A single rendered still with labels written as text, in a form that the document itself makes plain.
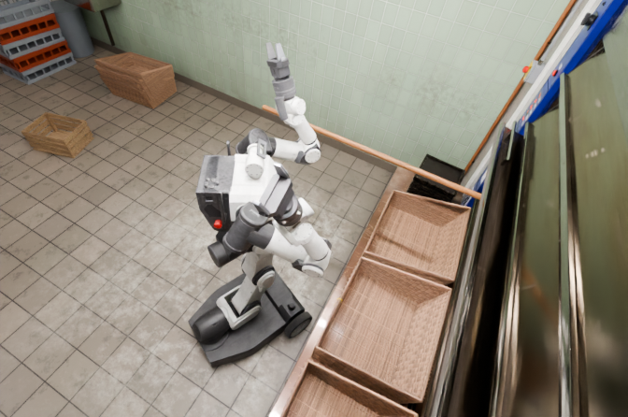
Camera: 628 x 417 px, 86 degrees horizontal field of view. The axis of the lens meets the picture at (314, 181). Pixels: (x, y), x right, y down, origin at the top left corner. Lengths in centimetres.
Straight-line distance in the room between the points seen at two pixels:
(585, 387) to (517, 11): 224
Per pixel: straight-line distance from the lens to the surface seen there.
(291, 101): 142
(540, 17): 269
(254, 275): 189
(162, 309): 263
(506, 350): 110
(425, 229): 236
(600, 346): 85
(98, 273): 291
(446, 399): 103
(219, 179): 131
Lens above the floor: 235
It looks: 47 degrees down
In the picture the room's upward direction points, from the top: 9 degrees clockwise
